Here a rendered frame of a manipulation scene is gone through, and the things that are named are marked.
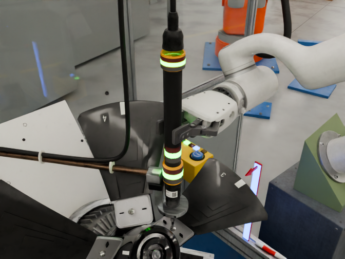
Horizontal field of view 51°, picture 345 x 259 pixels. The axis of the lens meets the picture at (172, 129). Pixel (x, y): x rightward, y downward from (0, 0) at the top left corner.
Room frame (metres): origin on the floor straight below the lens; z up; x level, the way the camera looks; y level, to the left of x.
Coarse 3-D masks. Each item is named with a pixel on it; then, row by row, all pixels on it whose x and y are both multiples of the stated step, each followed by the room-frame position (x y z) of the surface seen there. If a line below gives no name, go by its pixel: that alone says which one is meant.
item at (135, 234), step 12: (120, 228) 0.57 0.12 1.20; (132, 228) 0.54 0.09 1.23; (144, 228) 0.51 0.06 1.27; (156, 228) 0.52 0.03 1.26; (132, 240) 0.49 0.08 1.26; (144, 240) 0.50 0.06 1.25; (156, 240) 0.50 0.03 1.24; (168, 240) 0.52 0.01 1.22; (120, 252) 0.49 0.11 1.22; (132, 252) 0.46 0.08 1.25; (144, 252) 0.47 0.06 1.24; (168, 252) 0.49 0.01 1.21
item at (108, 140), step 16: (96, 112) 0.74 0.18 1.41; (112, 112) 0.74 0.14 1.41; (144, 112) 0.74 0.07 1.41; (160, 112) 0.74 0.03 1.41; (96, 128) 0.71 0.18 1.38; (112, 128) 0.71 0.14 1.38; (144, 128) 0.71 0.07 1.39; (96, 144) 0.69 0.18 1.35; (112, 144) 0.68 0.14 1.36; (144, 144) 0.68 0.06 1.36; (160, 144) 0.68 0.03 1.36; (128, 160) 0.65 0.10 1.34; (144, 160) 0.65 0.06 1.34; (112, 176) 0.63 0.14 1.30; (128, 176) 0.63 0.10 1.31; (144, 176) 0.62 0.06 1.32; (112, 192) 0.61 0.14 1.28; (128, 192) 0.60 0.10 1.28; (144, 192) 0.59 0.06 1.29
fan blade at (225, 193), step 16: (208, 160) 0.81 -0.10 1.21; (208, 176) 0.75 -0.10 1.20; (192, 192) 0.70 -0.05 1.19; (208, 192) 0.70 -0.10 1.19; (224, 192) 0.70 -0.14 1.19; (240, 192) 0.71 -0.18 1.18; (192, 208) 0.64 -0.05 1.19; (208, 208) 0.64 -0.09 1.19; (224, 208) 0.65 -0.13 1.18; (240, 208) 0.66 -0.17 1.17; (256, 208) 0.67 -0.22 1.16; (192, 224) 0.59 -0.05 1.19; (208, 224) 0.60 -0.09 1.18; (224, 224) 0.60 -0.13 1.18; (240, 224) 0.61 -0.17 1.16
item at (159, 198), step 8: (152, 168) 0.60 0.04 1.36; (160, 168) 0.60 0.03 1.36; (152, 176) 0.58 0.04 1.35; (160, 176) 0.58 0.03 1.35; (152, 184) 0.57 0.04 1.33; (160, 184) 0.57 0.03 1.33; (160, 192) 0.57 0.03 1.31; (160, 200) 0.57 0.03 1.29; (184, 200) 0.59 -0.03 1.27; (160, 208) 0.57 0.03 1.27; (168, 208) 0.57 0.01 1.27; (176, 208) 0.57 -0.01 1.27; (184, 208) 0.57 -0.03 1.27; (168, 216) 0.55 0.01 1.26; (176, 216) 0.55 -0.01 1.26
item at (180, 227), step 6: (156, 222) 0.60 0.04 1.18; (162, 222) 0.60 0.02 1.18; (168, 222) 0.60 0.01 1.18; (174, 222) 0.60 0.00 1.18; (180, 222) 0.60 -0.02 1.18; (168, 228) 0.59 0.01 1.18; (180, 228) 0.59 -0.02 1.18; (186, 228) 0.59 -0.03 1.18; (174, 234) 0.57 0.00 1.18; (186, 234) 0.57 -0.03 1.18; (192, 234) 0.57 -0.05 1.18; (180, 240) 0.55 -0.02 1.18; (186, 240) 0.55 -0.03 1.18
